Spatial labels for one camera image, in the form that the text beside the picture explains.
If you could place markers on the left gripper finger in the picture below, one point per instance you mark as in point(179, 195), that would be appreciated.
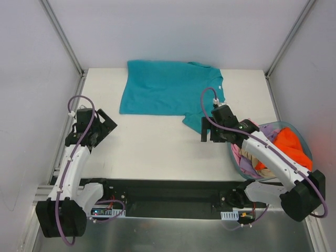
point(107, 124)
point(97, 137)

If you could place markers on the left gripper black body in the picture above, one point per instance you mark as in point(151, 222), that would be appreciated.
point(105, 124)

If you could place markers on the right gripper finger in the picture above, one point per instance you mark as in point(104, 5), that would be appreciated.
point(205, 127)
point(216, 137)

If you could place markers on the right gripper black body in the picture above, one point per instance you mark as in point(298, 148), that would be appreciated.
point(213, 133)

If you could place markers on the teal t shirt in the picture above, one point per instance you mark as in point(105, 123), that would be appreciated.
point(172, 88)

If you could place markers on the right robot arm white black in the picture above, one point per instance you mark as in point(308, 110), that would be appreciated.
point(301, 191)

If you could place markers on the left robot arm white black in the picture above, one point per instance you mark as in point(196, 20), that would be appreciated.
point(65, 210)

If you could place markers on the pink t shirt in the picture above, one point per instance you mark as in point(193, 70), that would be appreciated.
point(244, 159)

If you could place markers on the lavender t shirt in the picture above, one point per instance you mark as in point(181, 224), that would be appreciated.
point(270, 133)

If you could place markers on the beige t shirt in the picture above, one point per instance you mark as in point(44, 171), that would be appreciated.
point(260, 171)

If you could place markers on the orange t shirt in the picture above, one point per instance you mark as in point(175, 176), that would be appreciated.
point(288, 142)

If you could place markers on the translucent blue laundry basket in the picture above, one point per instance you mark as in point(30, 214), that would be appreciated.
point(276, 125)

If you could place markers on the left white cable duct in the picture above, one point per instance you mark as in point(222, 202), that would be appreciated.
point(107, 213)

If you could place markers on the white cable duct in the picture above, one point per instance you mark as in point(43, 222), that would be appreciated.
point(230, 216)
point(107, 213)

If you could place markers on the front aluminium rail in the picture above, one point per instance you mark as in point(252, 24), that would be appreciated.
point(42, 193)

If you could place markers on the right white cable duct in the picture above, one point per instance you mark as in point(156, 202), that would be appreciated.
point(230, 216)

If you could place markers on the left aluminium frame post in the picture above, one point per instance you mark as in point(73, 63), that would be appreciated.
point(61, 35)

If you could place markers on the aluminium frame post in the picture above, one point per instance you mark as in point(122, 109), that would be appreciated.
point(61, 35)
point(290, 36)

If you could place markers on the right aluminium frame post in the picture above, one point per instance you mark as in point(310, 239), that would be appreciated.
point(290, 36)

